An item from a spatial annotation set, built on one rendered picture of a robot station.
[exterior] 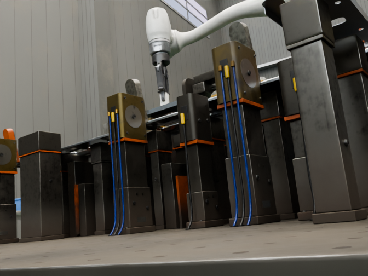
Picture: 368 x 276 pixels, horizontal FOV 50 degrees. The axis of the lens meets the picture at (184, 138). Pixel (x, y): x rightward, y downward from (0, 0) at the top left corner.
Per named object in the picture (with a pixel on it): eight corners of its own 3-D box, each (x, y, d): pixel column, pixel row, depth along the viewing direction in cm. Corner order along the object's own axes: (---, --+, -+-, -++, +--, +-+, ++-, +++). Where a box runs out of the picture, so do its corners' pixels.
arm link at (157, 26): (170, 35, 163) (174, 49, 176) (167, 1, 166) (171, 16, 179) (144, 39, 164) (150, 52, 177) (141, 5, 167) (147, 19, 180)
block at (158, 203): (154, 230, 114) (146, 132, 120) (169, 228, 119) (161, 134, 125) (164, 229, 112) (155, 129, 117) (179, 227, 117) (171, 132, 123)
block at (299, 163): (290, 224, 64) (266, 58, 69) (317, 220, 73) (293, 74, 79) (335, 221, 59) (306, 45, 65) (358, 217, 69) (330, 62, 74)
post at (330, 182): (312, 224, 47) (278, 4, 53) (327, 221, 51) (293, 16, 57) (356, 221, 44) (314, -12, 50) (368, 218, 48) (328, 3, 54)
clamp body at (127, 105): (102, 238, 93) (95, 96, 100) (138, 234, 102) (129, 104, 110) (121, 236, 89) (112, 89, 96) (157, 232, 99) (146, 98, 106)
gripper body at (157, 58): (155, 61, 173) (156, 81, 171) (149, 53, 164) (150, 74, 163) (171, 57, 171) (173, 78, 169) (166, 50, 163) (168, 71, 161)
